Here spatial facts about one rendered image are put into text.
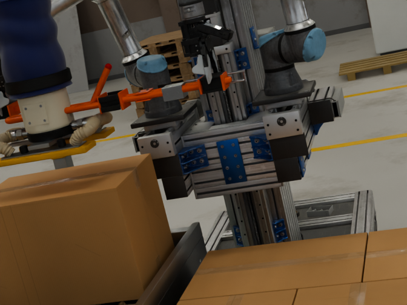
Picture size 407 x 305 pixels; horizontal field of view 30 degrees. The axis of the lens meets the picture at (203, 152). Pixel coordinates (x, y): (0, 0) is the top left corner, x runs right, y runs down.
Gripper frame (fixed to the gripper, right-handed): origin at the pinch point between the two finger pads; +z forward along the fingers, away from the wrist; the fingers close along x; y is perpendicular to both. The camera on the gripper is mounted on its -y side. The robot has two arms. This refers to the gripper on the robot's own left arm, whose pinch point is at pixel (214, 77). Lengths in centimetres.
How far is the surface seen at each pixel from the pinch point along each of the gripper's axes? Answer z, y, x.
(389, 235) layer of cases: 67, -44, -13
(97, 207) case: 32, 44, 18
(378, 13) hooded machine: 78, -20, -701
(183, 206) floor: 126, 110, -242
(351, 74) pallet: 125, 14, -596
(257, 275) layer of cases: 67, -1, 8
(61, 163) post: 32, 87, -47
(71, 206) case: 30, 53, 18
